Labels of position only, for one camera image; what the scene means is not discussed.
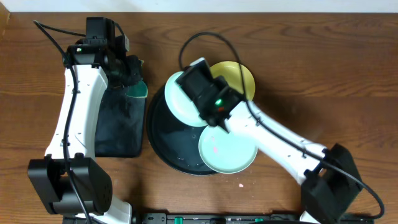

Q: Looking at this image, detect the yellow plate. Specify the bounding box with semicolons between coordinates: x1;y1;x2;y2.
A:
210;61;256;100

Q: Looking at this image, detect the light green plate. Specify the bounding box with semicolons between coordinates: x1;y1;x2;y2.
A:
198;126;257;174
164;72;208;127

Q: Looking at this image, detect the green yellow sponge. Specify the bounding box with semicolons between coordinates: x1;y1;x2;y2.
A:
126;59;149;98

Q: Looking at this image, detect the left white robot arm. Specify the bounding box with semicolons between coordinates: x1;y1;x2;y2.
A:
28;17;148;223

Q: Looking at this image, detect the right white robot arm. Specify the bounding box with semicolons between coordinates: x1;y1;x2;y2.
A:
165;58;362;223

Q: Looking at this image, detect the round black tray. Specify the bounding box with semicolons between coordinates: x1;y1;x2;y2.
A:
147;87;219;175

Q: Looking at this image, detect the rectangular black tray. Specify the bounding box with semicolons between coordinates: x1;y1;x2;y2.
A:
95;86;147;158

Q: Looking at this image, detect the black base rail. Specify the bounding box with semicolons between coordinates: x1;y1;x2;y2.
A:
141;212;375;224

